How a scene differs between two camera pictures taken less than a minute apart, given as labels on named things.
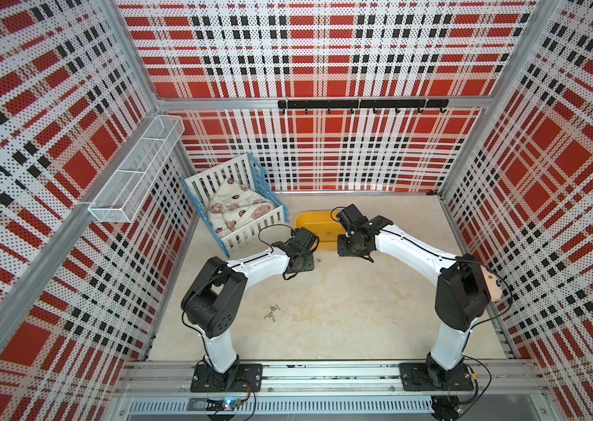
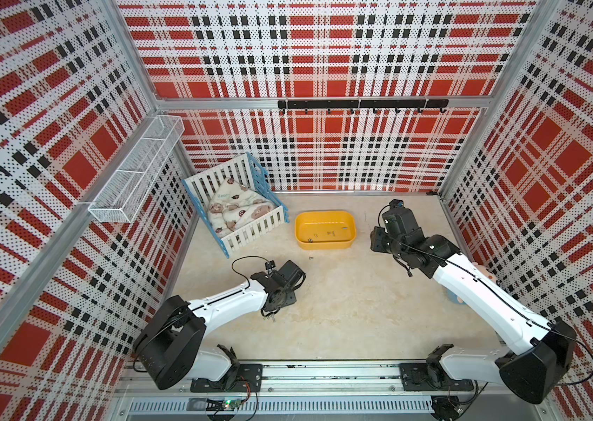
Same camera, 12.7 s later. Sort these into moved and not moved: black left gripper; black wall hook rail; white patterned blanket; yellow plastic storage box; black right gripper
Moved: black right gripper; black left gripper
Not moved: black wall hook rail; white patterned blanket; yellow plastic storage box
